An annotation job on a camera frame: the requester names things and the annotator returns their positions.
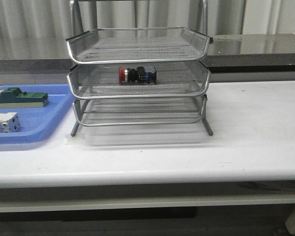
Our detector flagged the white circuit breaker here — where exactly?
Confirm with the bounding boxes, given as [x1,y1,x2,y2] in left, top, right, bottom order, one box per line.
[0,112,20,133]

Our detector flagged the grey metal rack frame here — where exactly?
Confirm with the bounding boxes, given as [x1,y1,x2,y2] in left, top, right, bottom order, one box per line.
[69,0,214,138]

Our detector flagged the grey stone counter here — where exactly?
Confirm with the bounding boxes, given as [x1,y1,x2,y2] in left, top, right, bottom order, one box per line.
[0,34,295,85]

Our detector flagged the grey pleated curtain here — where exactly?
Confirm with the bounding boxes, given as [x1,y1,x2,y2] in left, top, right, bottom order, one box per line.
[0,0,295,39]

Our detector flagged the green terminal block module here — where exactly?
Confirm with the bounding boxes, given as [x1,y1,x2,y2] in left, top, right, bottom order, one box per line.
[0,87,49,108]

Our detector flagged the blue plastic tray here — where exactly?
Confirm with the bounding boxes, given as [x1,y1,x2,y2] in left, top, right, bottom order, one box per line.
[0,84,74,145]

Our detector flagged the red emergency stop button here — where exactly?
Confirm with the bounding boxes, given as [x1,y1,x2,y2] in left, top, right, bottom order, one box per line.
[119,66,157,85]

